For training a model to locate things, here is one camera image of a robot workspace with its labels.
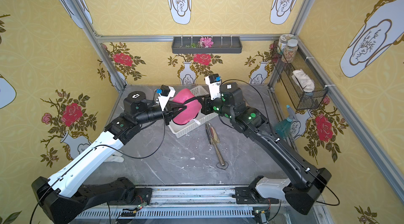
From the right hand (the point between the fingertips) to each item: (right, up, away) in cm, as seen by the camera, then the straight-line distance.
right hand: (202, 94), depth 67 cm
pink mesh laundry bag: (-3, -5, -2) cm, 6 cm away
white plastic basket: (-1, -14, +28) cm, 31 cm away
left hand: (-9, -4, +1) cm, 10 cm away
